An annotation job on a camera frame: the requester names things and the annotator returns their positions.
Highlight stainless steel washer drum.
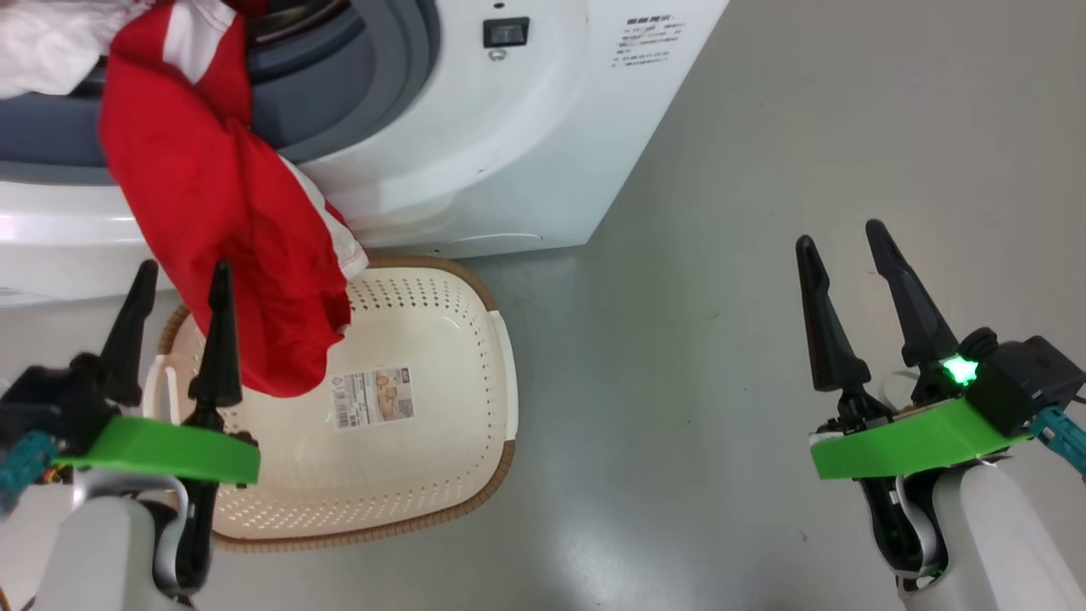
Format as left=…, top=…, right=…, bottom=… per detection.
left=246, top=0, right=349, bottom=43

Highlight white front-load washing machine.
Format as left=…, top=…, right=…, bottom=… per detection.
left=0, top=0, right=731, bottom=306

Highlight cream perforated laundry basket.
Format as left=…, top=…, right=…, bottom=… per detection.
left=143, top=257, right=518, bottom=552

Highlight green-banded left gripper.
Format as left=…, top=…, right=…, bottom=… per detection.
left=55, top=260, right=261, bottom=486

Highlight red garment white stripes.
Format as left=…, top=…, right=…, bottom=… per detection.
left=99, top=0, right=370, bottom=398

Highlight basket barcode product label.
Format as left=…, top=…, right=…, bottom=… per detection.
left=329, top=367, right=417, bottom=429

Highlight grey rubber door gasket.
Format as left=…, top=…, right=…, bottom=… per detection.
left=0, top=0, right=442, bottom=166

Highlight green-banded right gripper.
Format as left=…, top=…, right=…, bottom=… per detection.
left=795, top=219, right=1033, bottom=482

